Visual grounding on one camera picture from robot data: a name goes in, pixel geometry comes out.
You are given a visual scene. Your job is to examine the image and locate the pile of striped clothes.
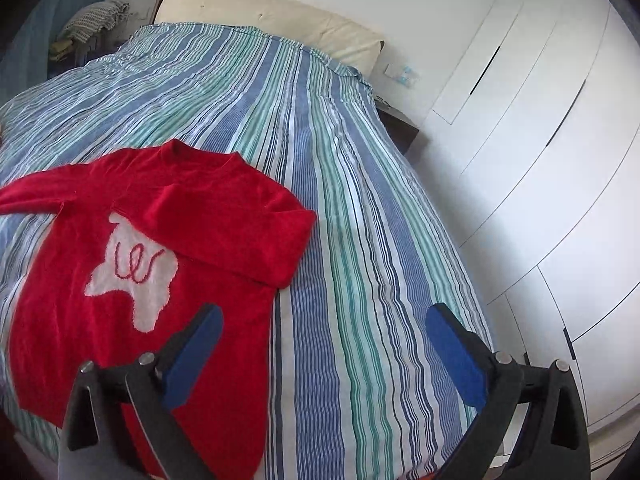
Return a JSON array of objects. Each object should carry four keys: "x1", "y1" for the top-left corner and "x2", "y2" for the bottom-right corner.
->
[{"x1": 49, "y1": 1, "x2": 129, "y2": 61}]

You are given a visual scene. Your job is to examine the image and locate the cream padded headboard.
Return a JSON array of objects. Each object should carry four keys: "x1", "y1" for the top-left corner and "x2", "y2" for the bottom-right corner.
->
[{"x1": 152, "y1": 0, "x2": 384, "y2": 77}]

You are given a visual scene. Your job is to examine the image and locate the white wardrobe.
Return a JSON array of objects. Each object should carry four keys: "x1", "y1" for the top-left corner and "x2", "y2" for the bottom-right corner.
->
[{"x1": 418, "y1": 0, "x2": 639, "y2": 470}]

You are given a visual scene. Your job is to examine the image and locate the dark bedside table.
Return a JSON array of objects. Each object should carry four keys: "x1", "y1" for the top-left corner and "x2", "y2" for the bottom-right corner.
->
[{"x1": 374, "y1": 96, "x2": 420, "y2": 155}]

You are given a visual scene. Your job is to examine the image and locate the striped blue green bedspread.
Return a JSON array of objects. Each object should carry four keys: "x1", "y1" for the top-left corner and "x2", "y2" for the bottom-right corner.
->
[{"x1": 1, "y1": 23, "x2": 488, "y2": 479}]

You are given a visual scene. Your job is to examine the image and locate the white wall socket plate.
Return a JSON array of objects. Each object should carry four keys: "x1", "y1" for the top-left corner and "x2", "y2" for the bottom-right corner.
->
[{"x1": 384, "y1": 63, "x2": 420, "y2": 89}]

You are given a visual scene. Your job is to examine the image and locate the red sweater with white rabbit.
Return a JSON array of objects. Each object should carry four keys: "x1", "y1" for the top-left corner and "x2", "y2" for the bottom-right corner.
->
[{"x1": 1, "y1": 140, "x2": 316, "y2": 479}]

